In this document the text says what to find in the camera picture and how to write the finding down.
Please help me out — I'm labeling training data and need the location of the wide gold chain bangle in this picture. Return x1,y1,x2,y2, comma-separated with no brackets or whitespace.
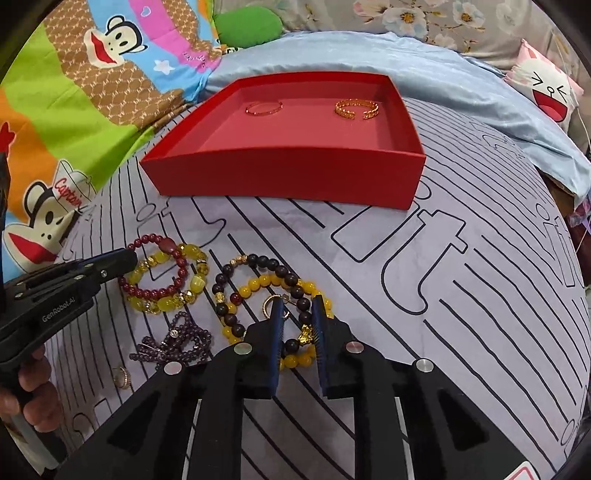
334,99,381,120

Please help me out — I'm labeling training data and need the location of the purple small bead bracelet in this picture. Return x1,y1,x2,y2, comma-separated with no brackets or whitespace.
128,310,215,365

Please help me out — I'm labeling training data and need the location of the green plush toy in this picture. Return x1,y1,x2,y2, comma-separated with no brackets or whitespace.
213,6,283,49

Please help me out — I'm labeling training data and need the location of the dark brown bead bracelet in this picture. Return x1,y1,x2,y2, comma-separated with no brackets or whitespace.
211,253,317,356

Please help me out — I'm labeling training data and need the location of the person's left hand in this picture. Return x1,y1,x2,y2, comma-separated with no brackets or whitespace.
0,345,62,433

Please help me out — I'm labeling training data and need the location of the thin gold bangle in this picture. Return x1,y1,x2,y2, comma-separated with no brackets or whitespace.
245,101,283,117

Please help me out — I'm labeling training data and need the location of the red jewelry box tray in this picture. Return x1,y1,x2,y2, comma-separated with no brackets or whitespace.
140,71,426,210

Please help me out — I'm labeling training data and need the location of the colourful monkey cartoon blanket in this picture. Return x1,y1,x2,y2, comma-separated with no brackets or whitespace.
1,1,221,279

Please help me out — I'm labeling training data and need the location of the large yellow crystal bracelet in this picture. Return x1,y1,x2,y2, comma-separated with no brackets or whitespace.
126,242,211,316

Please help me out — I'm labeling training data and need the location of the pink white cat cushion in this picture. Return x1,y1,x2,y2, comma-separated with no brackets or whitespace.
504,39,584,131

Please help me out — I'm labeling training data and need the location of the dark red bead bracelet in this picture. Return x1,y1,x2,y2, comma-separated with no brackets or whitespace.
118,233,189,302

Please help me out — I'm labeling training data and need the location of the grey floral bedsheet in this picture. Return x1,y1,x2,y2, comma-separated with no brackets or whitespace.
213,0,582,77

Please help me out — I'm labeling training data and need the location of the light blue satin pillow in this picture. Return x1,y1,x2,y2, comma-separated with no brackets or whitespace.
199,31,590,201

